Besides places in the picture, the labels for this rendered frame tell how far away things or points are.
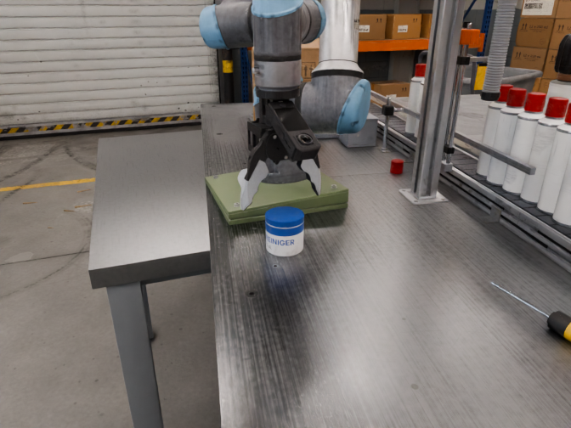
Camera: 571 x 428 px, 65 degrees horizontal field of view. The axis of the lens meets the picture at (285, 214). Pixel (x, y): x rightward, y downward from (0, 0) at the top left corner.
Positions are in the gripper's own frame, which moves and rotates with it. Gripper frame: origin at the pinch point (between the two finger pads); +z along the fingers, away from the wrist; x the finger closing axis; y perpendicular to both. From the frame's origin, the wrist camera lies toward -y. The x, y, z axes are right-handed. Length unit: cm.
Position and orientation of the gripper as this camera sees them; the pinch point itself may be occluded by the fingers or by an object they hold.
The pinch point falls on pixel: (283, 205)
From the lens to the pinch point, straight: 80.0
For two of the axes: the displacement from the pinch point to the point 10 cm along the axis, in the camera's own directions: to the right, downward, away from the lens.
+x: -8.9, 1.9, -4.1
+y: -4.5, -3.7, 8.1
